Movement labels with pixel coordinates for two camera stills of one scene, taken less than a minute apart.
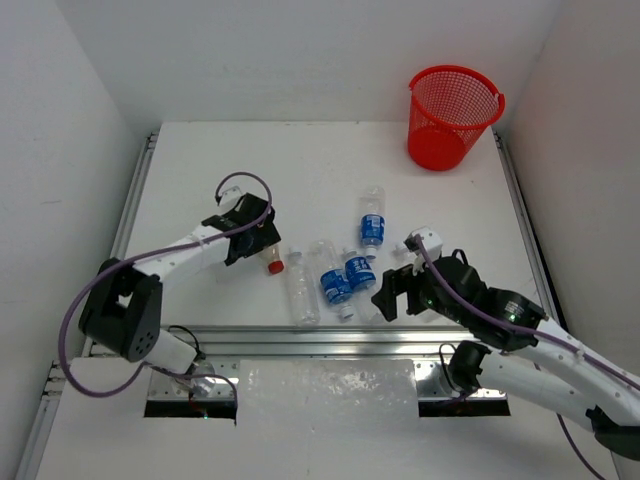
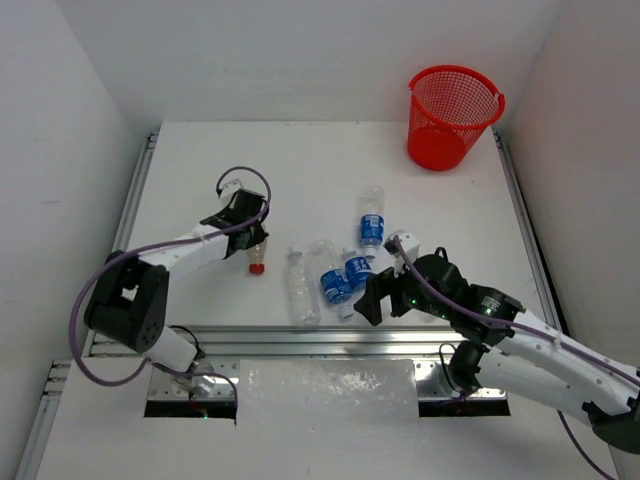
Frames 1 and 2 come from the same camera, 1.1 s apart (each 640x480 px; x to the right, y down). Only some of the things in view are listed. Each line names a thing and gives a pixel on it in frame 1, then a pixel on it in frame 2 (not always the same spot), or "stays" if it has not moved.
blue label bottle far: (372, 219) stays
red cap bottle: (274, 257) to (257, 266)
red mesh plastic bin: (451, 108) stays
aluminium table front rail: (316, 340) stays
